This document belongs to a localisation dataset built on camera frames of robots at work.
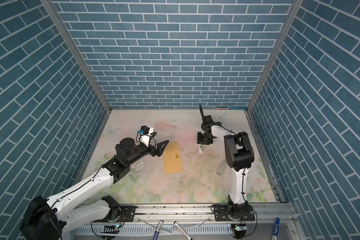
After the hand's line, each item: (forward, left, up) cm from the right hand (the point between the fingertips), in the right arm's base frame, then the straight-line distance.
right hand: (198, 140), depth 101 cm
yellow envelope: (-14, +16, -1) cm, 22 cm away
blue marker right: (-46, -38, -1) cm, 60 cm away
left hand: (-15, +19, +24) cm, 34 cm away
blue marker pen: (-52, +17, +1) cm, 55 cm away
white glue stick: (-6, -1, +1) cm, 6 cm away
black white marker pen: (-51, +5, -1) cm, 51 cm away
